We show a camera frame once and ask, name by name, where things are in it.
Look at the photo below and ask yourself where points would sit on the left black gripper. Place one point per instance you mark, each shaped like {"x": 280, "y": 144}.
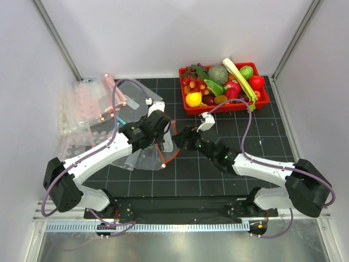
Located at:
{"x": 160, "y": 138}

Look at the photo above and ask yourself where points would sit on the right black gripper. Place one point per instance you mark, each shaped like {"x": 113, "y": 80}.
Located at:
{"x": 189, "y": 134}

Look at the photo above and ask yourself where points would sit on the orange-zipper clear zip bag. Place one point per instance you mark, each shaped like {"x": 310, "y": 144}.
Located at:
{"x": 155, "y": 157}

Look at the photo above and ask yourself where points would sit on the brown toy kiwi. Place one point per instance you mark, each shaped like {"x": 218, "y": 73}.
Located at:
{"x": 220, "y": 99}

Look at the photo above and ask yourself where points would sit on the yellow toy bell pepper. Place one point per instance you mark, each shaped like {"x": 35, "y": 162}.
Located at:
{"x": 193, "y": 99}

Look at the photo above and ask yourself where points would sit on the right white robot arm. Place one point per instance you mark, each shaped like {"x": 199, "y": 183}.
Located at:
{"x": 299, "y": 185}

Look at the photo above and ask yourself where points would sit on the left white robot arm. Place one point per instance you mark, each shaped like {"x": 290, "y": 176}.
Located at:
{"x": 64, "y": 179}

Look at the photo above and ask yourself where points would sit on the blue-zipper clear zip bag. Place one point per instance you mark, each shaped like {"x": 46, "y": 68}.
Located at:
{"x": 120, "y": 122}

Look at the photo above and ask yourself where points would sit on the red plastic food tray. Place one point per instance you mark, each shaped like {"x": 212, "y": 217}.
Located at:
{"x": 199, "y": 73}

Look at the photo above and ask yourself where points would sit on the pink-zipper zip bag stack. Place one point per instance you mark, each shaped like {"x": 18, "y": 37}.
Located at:
{"x": 85, "y": 115}

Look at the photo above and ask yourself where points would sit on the green toy pea pod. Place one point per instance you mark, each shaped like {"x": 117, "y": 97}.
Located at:
{"x": 214, "y": 87}

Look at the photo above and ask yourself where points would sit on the pink toy dragon fruit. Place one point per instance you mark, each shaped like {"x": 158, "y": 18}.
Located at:
{"x": 232, "y": 89}

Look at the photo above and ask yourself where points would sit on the toy celery stalk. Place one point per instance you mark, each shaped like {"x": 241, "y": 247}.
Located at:
{"x": 232, "y": 69}

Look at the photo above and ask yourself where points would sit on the toy cherry bunch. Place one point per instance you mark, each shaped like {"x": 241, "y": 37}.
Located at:
{"x": 192, "y": 86}

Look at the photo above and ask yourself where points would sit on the red toy strawberry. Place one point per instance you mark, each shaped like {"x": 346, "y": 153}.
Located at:
{"x": 258, "y": 94}

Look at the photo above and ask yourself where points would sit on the green toy melon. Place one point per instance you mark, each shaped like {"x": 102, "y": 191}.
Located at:
{"x": 218, "y": 73}

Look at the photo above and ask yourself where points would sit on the red toy tomato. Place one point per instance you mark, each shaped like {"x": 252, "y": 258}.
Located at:
{"x": 256, "y": 82}

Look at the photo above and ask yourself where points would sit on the green toy custard apple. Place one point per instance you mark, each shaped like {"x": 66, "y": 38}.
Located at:
{"x": 247, "y": 71}

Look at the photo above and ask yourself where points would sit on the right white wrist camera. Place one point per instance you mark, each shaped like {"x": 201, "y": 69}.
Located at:
{"x": 207, "y": 122}

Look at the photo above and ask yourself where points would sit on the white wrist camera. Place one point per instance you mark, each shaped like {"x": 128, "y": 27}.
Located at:
{"x": 207, "y": 122}
{"x": 154, "y": 106}

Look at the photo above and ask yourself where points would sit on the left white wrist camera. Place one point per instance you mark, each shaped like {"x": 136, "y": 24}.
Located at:
{"x": 154, "y": 106}

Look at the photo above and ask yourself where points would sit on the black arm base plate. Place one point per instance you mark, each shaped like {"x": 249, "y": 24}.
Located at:
{"x": 158, "y": 209}

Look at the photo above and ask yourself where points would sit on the aluminium cable duct rail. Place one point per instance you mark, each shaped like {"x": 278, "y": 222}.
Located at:
{"x": 107, "y": 221}

